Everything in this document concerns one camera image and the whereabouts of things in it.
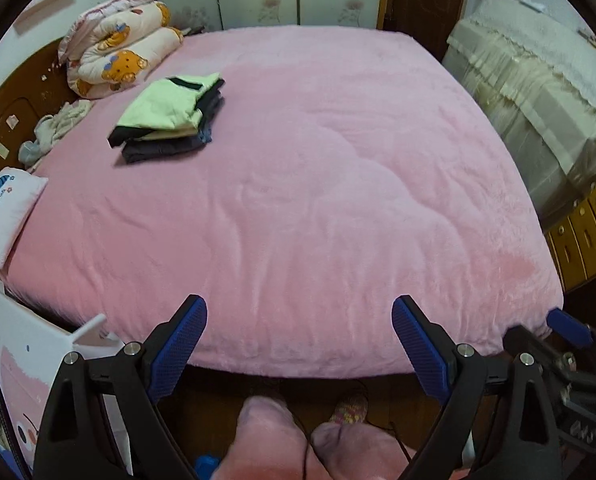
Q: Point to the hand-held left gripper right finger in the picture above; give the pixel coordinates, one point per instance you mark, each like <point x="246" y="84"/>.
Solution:
<point x="420" y="345"/>

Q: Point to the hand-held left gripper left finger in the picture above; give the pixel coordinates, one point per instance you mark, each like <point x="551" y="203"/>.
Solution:
<point x="178" y="350"/>

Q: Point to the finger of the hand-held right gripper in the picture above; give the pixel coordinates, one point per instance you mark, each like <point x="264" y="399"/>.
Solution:
<point x="523" y="340"/>
<point x="570" y="327"/>

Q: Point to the green and black hooded jacket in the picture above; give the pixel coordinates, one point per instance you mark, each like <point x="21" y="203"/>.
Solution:
<point x="163" y="105"/>

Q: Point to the yellow wooden drawer cabinet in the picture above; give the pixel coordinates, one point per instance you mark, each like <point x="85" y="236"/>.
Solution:
<point x="585" y="235"/>

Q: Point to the colourful knitted slipper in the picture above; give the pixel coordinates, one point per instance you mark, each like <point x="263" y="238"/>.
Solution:
<point x="349" y="409"/>

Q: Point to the white and pink bedside furniture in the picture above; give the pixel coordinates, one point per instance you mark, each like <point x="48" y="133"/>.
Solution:
<point x="13" y="360"/>

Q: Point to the folded navy garment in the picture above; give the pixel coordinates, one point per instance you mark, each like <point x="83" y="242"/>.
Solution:
<point x="158" y="150"/>

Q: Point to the pink fluffy bed blanket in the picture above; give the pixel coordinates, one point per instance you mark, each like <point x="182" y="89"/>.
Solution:
<point x="328" y="160"/>

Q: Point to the white pillow with blue print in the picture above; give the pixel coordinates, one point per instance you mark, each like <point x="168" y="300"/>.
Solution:
<point x="5" y="210"/>

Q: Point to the cream covered furniture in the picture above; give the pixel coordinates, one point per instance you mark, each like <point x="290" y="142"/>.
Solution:
<point x="518" y="110"/>

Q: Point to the grey crumpled cloth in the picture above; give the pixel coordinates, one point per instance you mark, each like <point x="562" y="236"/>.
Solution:
<point x="33" y="151"/>

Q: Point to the beige crumpled cloth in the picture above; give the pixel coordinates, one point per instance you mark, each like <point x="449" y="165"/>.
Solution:
<point x="63" y="120"/>

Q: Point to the cream lace cover cloth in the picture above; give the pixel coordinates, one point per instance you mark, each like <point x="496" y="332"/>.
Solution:
<point x="548" y="45"/>

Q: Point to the stack of wooden pieces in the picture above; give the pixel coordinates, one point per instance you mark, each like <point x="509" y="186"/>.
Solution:
<point x="593" y="40"/>

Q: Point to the brown wooden headboard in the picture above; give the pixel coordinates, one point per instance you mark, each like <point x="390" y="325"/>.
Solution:
<point x="13" y="100"/>

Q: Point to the folded bear print quilt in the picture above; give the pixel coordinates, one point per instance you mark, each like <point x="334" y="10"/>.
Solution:
<point x="123" y="55"/>

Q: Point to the small white object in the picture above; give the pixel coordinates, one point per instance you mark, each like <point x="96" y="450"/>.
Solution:
<point x="533" y="3"/>

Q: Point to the brown wooden door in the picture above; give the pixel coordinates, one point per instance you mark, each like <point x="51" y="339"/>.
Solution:
<point x="428" y="0"/>

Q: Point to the pale wall shelf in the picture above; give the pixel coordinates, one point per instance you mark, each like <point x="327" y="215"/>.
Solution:
<point x="48" y="7"/>

